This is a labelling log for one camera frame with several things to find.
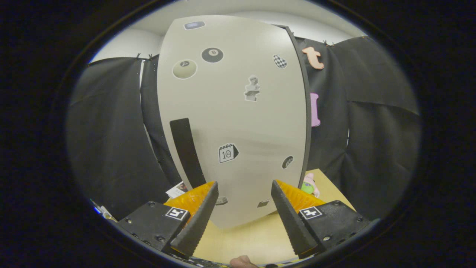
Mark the green and pink plush toy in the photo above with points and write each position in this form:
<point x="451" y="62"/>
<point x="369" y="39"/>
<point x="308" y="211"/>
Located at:
<point x="308" y="187"/>

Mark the beige shoe cabinet door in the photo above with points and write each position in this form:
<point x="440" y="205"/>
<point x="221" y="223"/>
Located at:
<point x="241" y="123"/>

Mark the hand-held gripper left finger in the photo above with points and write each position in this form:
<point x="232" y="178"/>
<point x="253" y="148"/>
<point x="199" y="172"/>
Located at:
<point x="199" y="221"/>

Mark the white cluttered tray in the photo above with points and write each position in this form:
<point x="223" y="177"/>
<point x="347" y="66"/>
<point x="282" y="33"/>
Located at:
<point x="107" y="216"/>

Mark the grey shoe cabinet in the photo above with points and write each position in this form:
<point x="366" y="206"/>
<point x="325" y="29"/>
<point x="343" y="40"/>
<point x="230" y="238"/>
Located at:
<point x="308" y="108"/>

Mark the black backdrop cloth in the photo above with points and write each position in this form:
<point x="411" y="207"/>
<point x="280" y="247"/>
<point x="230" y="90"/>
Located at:
<point x="111" y="130"/>

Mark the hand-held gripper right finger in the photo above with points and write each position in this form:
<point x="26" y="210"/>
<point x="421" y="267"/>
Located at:
<point x="290" y="221"/>

